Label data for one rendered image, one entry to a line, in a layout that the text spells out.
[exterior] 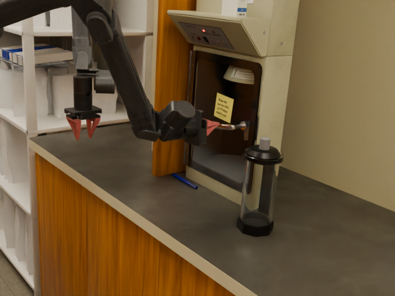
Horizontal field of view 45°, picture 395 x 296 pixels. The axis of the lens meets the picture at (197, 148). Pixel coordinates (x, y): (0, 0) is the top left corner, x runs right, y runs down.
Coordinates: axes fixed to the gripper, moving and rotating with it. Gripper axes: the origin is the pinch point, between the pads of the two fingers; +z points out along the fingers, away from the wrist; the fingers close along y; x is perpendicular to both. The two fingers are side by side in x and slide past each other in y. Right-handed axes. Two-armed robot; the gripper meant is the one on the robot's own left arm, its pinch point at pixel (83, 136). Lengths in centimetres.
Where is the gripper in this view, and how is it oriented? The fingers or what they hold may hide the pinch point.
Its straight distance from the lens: 157.3
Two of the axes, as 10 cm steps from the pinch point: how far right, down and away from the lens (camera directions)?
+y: 7.6, -1.6, 6.3
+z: -0.6, 9.5, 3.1
